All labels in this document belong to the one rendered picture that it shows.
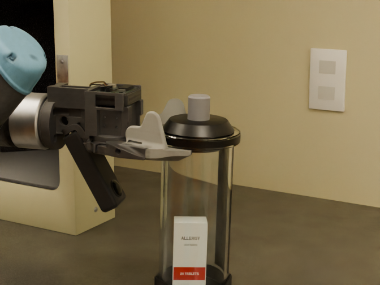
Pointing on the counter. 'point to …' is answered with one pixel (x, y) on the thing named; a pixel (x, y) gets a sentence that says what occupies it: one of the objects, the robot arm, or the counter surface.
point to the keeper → (62, 68)
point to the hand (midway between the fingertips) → (196, 148)
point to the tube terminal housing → (94, 56)
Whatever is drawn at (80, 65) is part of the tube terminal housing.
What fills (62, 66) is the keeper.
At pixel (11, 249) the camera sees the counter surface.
